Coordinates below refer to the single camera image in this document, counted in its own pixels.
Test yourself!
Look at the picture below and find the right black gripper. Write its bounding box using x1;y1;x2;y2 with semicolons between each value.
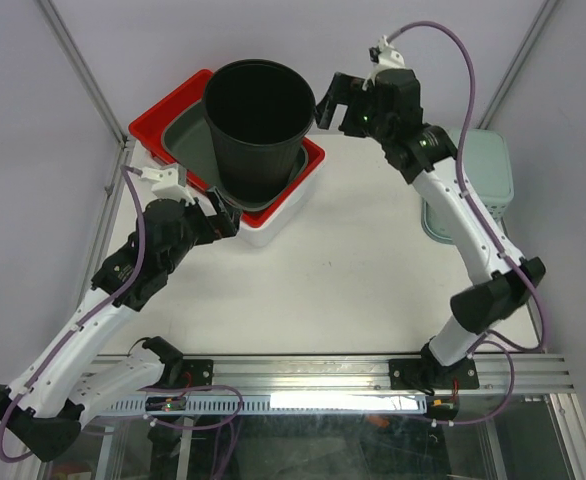
312;71;393;146

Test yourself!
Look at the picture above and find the large black plastic bucket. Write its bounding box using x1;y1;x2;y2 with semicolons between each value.
202;59;315;202

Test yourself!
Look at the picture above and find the red plastic tray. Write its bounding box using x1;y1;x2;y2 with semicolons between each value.
127;68;326;226

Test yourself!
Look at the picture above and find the teal perforated plastic basket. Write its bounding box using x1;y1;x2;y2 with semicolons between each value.
421;129;514;245

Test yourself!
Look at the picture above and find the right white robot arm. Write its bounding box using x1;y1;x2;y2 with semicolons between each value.
315;69;546;393

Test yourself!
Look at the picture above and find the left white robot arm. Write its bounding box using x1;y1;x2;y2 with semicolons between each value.
0;188;241;463

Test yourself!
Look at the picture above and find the white plastic bin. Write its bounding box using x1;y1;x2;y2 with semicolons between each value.
145;149;324;248

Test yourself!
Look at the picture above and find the grey plastic tray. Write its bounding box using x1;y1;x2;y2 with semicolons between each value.
161;100;284;212

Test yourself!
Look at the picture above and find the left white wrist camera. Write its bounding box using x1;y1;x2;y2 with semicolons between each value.
138;164;196;205

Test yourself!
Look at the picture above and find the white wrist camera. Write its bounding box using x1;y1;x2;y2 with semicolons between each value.
138;164;196;205
362;35;406;91

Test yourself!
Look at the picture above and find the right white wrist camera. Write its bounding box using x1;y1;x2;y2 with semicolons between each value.
362;35;406;91

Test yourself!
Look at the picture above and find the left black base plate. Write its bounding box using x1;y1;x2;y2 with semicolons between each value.
158;358;214;389

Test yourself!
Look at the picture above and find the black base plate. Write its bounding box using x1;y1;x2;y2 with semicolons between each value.
158;358;214;389
388;357;480;395

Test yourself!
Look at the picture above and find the aluminium mounting rail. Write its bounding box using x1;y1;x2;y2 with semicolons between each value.
80;352;572;399

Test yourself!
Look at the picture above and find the white slotted cable duct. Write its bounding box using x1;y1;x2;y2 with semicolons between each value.
102;391;427;417

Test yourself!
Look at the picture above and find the left aluminium frame post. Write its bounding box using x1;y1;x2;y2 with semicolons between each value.
34;0;127;147

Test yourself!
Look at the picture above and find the aluminium frame post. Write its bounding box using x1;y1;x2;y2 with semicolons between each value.
34;0;127;147
476;0;563;130

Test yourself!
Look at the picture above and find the right aluminium frame post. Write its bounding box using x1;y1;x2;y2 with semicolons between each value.
476;0;563;130

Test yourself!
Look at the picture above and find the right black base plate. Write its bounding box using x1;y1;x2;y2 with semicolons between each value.
388;357;480;395

